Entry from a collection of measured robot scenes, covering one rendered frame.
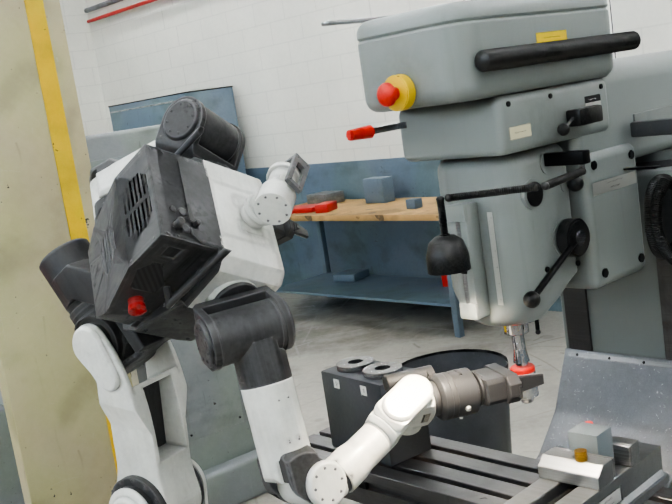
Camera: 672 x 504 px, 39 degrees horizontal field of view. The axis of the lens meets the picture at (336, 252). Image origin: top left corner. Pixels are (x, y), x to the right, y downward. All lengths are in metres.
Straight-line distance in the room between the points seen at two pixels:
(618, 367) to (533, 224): 0.57
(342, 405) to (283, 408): 0.62
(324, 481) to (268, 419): 0.14
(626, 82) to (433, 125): 0.44
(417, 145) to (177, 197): 0.44
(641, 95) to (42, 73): 1.88
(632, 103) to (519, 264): 0.44
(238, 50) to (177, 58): 1.05
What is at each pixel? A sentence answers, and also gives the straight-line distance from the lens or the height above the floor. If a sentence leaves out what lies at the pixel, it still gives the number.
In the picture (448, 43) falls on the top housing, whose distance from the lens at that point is 1.57.
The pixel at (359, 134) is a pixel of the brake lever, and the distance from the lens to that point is 1.67.
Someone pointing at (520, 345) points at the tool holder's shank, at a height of 1.26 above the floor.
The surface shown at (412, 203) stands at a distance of 6.98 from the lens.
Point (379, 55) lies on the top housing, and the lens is 1.66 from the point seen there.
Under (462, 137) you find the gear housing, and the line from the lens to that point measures 1.68.
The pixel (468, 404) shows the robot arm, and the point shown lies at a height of 1.18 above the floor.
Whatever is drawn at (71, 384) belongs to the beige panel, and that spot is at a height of 0.99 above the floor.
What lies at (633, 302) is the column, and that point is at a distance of 2.15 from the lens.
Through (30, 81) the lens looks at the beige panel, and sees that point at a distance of 3.15.
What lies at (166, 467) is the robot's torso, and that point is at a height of 1.10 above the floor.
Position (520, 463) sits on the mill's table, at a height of 0.97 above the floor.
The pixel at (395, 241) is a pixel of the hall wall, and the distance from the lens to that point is 8.05.
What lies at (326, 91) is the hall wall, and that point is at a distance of 8.39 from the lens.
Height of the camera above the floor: 1.77
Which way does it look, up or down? 9 degrees down
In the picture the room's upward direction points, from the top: 9 degrees counter-clockwise
